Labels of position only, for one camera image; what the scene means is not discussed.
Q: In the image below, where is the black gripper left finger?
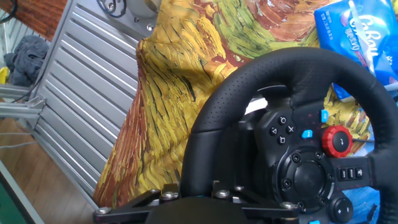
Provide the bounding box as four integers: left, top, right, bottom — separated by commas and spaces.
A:
92, 182, 180, 224

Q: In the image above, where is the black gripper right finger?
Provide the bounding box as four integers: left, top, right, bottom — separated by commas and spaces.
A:
212, 180, 301, 224

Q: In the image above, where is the black steering wheel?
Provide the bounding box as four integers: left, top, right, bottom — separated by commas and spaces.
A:
180, 46, 398, 224

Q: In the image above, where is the black wheel base housing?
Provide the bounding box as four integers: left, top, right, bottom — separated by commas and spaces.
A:
214, 83, 292, 194

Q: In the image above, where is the painted blue yellow cloth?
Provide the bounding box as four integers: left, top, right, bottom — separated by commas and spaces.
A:
93, 0, 398, 224

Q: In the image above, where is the green mat grey edge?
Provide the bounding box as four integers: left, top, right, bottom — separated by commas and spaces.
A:
0, 160, 44, 224

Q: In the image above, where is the grey crumpled cloth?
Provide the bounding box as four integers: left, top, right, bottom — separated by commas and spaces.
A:
2, 34, 50, 88

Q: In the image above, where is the blue tissue pack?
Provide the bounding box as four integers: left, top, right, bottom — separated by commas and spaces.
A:
313, 0, 398, 100

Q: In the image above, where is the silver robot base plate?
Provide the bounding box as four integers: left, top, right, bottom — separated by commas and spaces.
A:
77, 0, 156, 41

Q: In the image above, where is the aluminium rail with bracket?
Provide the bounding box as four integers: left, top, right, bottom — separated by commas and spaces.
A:
0, 83, 47, 121

